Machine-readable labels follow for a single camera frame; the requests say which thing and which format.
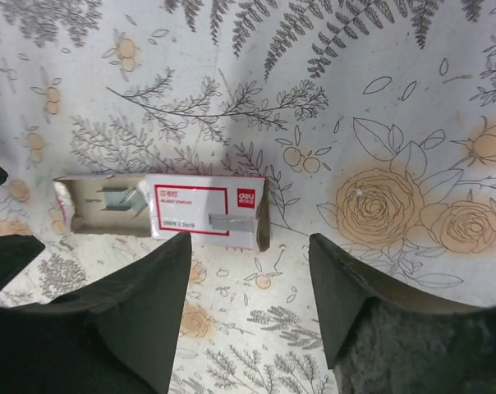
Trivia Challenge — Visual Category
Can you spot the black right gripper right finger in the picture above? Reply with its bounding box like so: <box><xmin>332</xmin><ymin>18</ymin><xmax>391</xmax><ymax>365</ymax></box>
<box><xmin>309</xmin><ymin>234</ymin><xmax>496</xmax><ymax>393</ymax></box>

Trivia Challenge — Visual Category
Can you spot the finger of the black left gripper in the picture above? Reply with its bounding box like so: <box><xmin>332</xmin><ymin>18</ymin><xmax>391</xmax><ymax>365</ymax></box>
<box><xmin>0</xmin><ymin>163</ymin><xmax>47</xmax><ymax>307</ymax></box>

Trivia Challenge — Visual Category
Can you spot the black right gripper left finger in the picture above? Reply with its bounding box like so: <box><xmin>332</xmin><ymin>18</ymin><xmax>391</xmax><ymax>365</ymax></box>
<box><xmin>0</xmin><ymin>232</ymin><xmax>192</xmax><ymax>393</ymax></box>

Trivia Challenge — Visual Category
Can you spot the staple strip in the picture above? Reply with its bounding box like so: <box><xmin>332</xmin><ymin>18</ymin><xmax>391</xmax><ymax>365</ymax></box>
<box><xmin>98</xmin><ymin>187</ymin><xmax>148</xmax><ymax>218</ymax></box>

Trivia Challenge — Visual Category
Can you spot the red white staple box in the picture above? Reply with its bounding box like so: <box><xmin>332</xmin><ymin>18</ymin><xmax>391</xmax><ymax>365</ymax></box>
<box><xmin>53</xmin><ymin>173</ymin><xmax>270</xmax><ymax>252</ymax></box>

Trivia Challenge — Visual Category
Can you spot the floral patterned table mat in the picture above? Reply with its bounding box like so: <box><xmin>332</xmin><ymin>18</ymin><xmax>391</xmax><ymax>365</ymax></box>
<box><xmin>0</xmin><ymin>1</ymin><xmax>496</xmax><ymax>393</ymax></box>

